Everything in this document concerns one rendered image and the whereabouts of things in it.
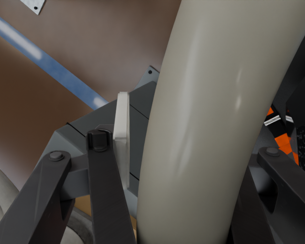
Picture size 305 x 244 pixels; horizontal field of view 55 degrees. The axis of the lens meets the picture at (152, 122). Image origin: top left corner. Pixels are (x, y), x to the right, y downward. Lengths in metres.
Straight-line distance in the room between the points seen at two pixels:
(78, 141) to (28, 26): 1.13
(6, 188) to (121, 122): 0.57
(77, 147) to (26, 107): 1.19
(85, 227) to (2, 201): 0.22
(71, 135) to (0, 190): 0.22
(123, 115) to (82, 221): 0.64
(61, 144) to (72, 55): 0.94
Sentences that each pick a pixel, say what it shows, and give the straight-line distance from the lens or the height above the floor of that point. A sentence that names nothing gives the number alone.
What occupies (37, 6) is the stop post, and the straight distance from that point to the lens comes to 1.76.
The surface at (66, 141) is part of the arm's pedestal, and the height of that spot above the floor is 0.80.
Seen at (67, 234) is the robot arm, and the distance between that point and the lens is 0.76.
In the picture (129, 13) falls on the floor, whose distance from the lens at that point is 1.50.
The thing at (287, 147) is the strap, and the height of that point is 0.02.
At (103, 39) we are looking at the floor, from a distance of 1.57.
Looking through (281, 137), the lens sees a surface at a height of 0.07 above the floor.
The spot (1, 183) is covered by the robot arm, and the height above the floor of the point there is 0.97.
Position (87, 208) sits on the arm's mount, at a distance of 0.79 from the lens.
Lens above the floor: 1.39
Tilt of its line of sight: 65 degrees down
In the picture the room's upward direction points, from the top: 133 degrees counter-clockwise
